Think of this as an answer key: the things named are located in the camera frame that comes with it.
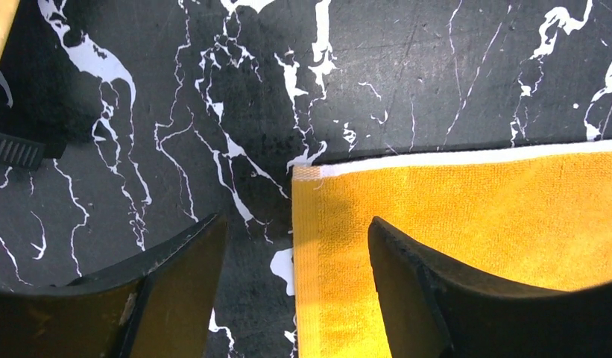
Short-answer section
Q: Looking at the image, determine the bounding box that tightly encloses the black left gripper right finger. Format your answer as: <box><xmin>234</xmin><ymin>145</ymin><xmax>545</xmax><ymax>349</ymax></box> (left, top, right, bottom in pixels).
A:
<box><xmin>367</xmin><ymin>217</ymin><xmax>612</xmax><ymax>357</ymax></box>

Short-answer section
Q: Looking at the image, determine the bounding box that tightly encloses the yellow brown bear towel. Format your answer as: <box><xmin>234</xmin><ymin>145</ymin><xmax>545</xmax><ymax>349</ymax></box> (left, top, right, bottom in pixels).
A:
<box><xmin>291</xmin><ymin>139</ymin><xmax>612</xmax><ymax>357</ymax></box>

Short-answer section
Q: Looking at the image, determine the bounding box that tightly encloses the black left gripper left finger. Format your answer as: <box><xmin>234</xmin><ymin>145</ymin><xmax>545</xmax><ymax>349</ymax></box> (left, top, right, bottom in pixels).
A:
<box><xmin>0</xmin><ymin>214</ymin><xmax>228</xmax><ymax>357</ymax></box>

